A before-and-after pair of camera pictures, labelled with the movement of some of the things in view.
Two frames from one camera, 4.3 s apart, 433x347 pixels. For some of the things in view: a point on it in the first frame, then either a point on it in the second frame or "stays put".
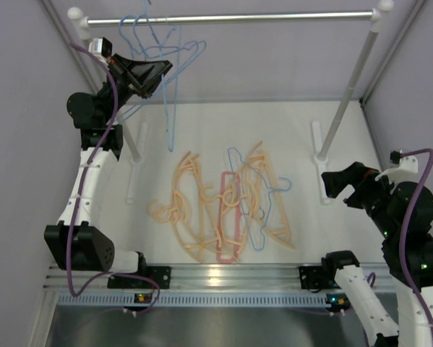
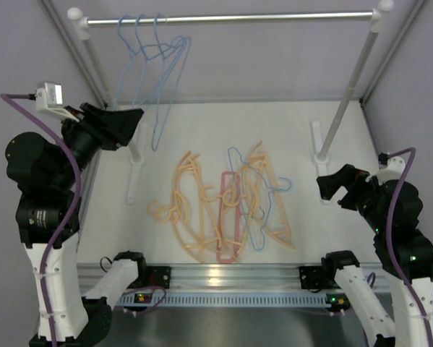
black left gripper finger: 146,75 to 113,129
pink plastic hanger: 236,256 stays put
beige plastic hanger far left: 192,221 stays put
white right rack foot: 320,160 stays put
